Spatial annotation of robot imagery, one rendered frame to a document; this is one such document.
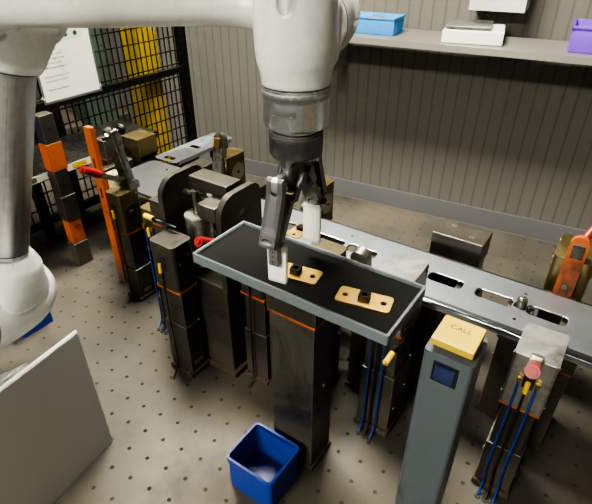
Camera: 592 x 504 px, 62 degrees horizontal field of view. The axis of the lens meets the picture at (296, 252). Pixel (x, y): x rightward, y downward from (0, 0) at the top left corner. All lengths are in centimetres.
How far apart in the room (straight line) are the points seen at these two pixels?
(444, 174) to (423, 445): 267
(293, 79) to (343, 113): 285
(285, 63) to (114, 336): 101
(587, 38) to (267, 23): 220
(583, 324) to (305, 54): 75
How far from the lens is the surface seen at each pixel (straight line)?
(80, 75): 195
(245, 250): 87
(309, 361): 87
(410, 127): 334
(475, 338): 73
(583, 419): 135
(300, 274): 80
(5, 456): 101
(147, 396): 127
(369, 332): 70
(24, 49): 102
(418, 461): 90
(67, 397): 104
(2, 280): 116
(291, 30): 61
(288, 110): 64
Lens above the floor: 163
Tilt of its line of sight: 33 degrees down
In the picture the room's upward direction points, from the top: straight up
